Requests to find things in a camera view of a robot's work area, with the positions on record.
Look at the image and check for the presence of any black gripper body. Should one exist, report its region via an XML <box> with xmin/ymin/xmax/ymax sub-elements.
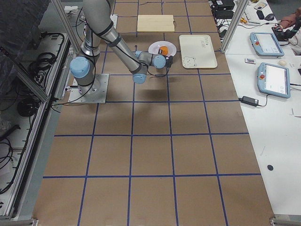
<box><xmin>162</xmin><ymin>49</ymin><xmax>170</xmax><ymax>60</ymax></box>

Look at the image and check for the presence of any white round plate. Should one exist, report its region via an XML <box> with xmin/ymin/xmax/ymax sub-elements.
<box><xmin>148</xmin><ymin>41</ymin><xmax>177</xmax><ymax>57</ymax></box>

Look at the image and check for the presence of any orange fruit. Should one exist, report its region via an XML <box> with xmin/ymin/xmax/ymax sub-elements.
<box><xmin>158</xmin><ymin>46</ymin><xmax>169</xmax><ymax>56</ymax></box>

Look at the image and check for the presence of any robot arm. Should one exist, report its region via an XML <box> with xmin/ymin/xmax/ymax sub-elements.
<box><xmin>70</xmin><ymin>0</ymin><xmax>173</xmax><ymax>97</ymax></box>

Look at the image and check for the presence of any cream bear tray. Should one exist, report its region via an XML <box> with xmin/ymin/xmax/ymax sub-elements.
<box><xmin>179</xmin><ymin>35</ymin><xmax>217</xmax><ymax>69</ymax></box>

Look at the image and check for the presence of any bamboo cutting board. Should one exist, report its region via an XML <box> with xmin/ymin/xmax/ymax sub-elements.
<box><xmin>137</xmin><ymin>15</ymin><xmax>175</xmax><ymax>33</ymax></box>

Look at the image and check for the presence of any small card box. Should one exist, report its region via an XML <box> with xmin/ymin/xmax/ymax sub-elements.
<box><xmin>245</xmin><ymin>58</ymin><xmax>256</xmax><ymax>65</ymax></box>

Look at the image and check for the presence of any black power adapter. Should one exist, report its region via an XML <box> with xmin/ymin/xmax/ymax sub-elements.
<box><xmin>239</xmin><ymin>96</ymin><xmax>259</xmax><ymax>107</ymax></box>

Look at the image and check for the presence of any upper blue teach pendant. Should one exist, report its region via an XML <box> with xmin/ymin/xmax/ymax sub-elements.
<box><xmin>249</xmin><ymin>32</ymin><xmax>284</xmax><ymax>57</ymax></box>

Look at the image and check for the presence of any blue teach pendant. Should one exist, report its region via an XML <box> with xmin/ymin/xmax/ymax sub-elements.
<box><xmin>249</xmin><ymin>32</ymin><xmax>284</xmax><ymax>57</ymax></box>
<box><xmin>257</xmin><ymin>63</ymin><xmax>291</xmax><ymax>99</ymax></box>

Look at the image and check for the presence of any lower blue teach pendant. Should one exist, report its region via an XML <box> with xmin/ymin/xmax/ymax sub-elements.
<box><xmin>257</xmin><ymin>63</ymin><xmax>291</xmax><ymax>99</ymax></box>

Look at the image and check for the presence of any black computer mouse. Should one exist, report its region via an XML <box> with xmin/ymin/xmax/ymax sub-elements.
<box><xmin>264</xmin><ymin>13</ymin><xmax>275</xmax><ymax>21</ymax></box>

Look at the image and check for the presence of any black round sticker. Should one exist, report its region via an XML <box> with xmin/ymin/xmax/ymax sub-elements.
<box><xmin>267</xmin><ymin>165</ymin><xmax>274</xmax><ymax>171</ymax></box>

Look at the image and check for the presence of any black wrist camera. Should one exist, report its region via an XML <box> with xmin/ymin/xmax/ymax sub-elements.
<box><xmin>165</xmin><ymin>56</ymin><xmax>174</xmax><ymax>68</ymax></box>

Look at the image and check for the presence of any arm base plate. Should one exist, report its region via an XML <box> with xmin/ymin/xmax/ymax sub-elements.
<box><xmin>110</xmin><ymin>14</ymin><xmax>118</xmax><ymax>29</ymax></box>
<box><xmin>68</xmin><ymin>74</ymin><xmax>109</xmax><ymax>104</ymax></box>

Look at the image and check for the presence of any aluminium frame post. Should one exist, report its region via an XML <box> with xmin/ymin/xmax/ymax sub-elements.
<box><xmin>220</xmin><ymin>0</ymin><xmax>249</xmax><ymax>54</ymax></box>

